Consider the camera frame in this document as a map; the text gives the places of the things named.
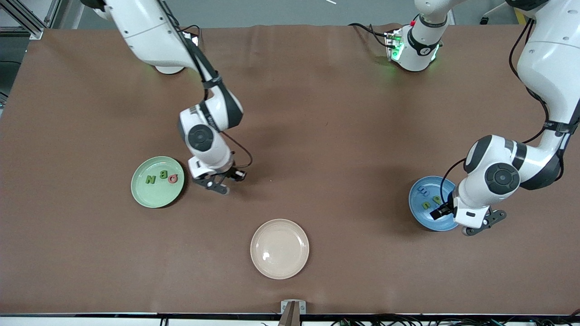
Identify blue plate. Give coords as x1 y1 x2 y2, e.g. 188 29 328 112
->
408 176 459 232

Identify brown table cover mat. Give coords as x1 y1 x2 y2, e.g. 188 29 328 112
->
0 24 580 315

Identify light green plate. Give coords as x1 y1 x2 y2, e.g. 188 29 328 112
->
131 156 185 209

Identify beige plate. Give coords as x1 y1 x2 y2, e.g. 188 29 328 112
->
250 219 310 280

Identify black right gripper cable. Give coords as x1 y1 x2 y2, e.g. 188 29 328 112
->
163 0 253 170

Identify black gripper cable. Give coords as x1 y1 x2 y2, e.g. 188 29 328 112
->
440 18 551 206
163 0 253 170

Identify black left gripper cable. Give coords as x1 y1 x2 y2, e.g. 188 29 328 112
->
440 18 551 206

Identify black tangled cables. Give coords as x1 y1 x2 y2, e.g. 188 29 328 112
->
333 309 580 326

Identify grey metal mount bracket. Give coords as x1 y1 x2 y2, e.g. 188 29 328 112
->
280 300 307 315

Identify tan camera support pole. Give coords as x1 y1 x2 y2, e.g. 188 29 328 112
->
278 302 301 326

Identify black left arm base cable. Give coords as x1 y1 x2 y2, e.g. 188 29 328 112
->
348 22 391 49

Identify aluminium frame profile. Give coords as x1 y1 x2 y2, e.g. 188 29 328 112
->
0 0 44 39

